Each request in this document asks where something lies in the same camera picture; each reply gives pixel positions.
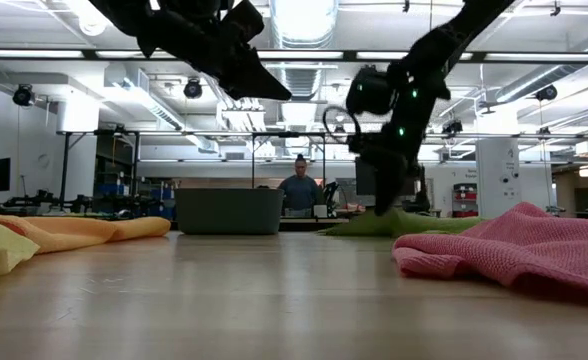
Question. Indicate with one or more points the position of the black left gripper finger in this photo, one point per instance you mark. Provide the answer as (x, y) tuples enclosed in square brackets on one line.
[(251, 82)]

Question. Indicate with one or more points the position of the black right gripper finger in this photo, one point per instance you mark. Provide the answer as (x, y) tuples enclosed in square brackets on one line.
[(389, 192)]

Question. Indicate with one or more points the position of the silver ceiling duct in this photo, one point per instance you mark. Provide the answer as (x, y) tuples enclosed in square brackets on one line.
[(304, 22)]

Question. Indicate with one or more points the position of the rack with red bins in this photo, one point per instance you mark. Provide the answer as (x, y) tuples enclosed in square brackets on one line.
[(464, 196)]

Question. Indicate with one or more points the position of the lime green microfiber towel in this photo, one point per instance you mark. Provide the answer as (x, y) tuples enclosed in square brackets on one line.
[(424, 225)]

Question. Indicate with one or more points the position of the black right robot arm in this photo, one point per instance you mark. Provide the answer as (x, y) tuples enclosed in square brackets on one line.
[(434, 45)]

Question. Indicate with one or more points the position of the person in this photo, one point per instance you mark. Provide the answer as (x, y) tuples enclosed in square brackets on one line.
[(300, 192)]

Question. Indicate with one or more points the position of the orange microfiber towel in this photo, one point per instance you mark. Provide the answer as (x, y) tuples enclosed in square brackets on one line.
[(74, 230)]

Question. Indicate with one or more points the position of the white pillar with signs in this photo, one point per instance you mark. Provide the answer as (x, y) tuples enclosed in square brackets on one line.
[(496, 170)]

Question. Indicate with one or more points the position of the black background robot arm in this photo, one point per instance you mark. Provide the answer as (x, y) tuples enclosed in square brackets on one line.
[(44, 200)]

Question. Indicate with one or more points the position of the overhead bar with light strips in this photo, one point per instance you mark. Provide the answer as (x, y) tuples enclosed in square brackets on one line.
[(49, 54)]

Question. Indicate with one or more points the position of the black background rig frame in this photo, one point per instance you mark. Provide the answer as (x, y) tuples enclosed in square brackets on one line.
[(289, 134)]

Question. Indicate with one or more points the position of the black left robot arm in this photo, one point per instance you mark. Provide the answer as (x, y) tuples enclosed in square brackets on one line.
[(139, 15)]

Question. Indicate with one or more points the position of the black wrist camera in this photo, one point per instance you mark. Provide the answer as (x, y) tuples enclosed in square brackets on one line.
[(244, 22), (360, 144)]

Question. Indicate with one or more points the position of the teal plastic bin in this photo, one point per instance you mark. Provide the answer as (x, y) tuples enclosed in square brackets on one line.
[(229, 212)]

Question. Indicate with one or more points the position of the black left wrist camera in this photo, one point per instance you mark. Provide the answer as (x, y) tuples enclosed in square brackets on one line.
[(244, 22)]

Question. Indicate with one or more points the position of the dark background table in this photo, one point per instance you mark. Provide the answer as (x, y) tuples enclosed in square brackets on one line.
[(304, 224)]

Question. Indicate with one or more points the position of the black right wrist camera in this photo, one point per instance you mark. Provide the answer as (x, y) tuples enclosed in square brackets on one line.
[(360, 144)]

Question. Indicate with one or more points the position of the black desk monitor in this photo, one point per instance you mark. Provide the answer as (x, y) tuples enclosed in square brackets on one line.
[(363, 180)]

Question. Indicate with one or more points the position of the blue storage bin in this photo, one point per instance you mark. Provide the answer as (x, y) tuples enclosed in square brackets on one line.
[(161, 195), (111, 190)]

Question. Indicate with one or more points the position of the pink microfiber towel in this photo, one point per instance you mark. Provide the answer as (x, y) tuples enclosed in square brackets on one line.
[(524, 250)]

